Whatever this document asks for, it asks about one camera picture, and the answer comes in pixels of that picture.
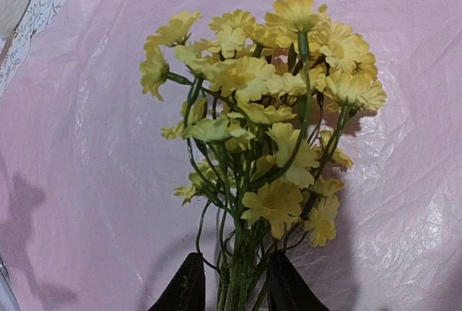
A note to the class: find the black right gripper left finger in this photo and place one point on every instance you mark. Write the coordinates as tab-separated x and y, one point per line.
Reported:
187	289

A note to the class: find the pink wrapping paper sheet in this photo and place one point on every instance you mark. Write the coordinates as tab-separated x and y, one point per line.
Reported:
88	216

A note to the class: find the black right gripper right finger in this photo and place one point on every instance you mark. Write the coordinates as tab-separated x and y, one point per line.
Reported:
287	290

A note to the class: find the yellow small flower sprig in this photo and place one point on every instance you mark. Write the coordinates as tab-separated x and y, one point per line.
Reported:
266	107

